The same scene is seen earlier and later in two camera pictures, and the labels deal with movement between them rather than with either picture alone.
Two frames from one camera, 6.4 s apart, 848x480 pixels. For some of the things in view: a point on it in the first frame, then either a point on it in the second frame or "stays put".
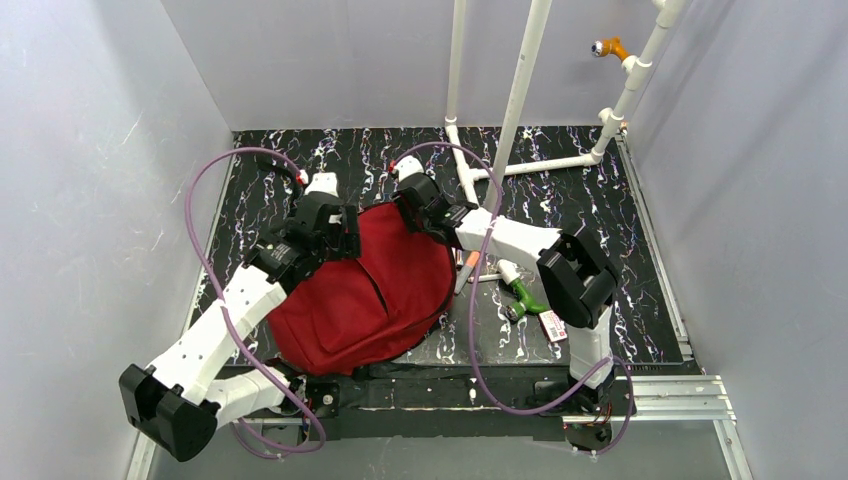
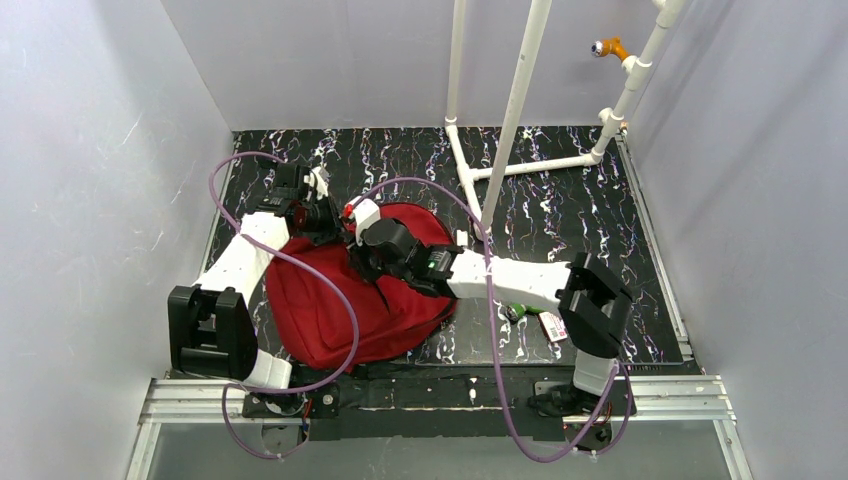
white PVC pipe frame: x=636 y=70 stays put
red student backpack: x=344 y=314 stays put
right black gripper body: x=411 y=206 -> x=361 y=252
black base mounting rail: x=408 y=403 stays put
